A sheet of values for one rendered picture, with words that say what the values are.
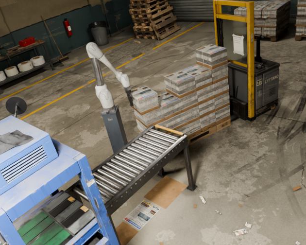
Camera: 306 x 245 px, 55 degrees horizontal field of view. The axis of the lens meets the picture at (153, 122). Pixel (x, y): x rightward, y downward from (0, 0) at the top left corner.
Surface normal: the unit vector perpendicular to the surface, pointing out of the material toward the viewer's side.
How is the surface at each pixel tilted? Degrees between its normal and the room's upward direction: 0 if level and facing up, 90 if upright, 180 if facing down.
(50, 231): 0
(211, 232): 0
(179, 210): 0
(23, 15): 90
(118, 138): 90
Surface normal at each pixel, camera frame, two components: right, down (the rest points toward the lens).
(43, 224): -0.18, -0.84
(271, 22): -0.63, 0.49
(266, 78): 0.47, 0.38
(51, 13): 0.74, 0.23
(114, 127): -0.06, 0.53
